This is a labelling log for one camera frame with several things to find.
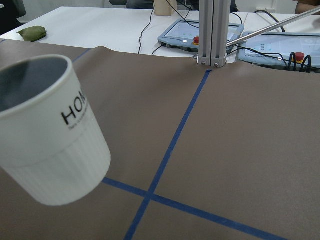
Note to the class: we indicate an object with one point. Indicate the left teach pendant tablet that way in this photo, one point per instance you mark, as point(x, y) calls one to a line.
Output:
point(181, 34)

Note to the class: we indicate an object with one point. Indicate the right teach pendant tablet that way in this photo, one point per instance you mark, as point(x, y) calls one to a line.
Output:
point(294, 52)

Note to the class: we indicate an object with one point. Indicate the aluminium frame post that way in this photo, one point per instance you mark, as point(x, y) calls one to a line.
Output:
point(213, 31)

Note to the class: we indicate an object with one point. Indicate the teach pendant tablet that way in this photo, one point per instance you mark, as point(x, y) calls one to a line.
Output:
point(181, 34)
point(294, 52)

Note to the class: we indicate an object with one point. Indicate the wooden block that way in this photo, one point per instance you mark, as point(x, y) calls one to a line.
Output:
point(162, 8)

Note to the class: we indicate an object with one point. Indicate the brown table mat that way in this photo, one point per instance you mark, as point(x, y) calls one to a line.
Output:
point(196, 154)

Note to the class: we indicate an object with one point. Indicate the green bean bag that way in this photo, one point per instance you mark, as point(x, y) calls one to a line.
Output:
point(33, 34)

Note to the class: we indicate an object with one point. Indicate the white ribbed plastic mug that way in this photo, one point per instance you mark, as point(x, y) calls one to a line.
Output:
point(50, 141)

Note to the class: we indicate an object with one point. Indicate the silver metal rod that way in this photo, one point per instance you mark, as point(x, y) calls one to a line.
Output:
point(274, 26)

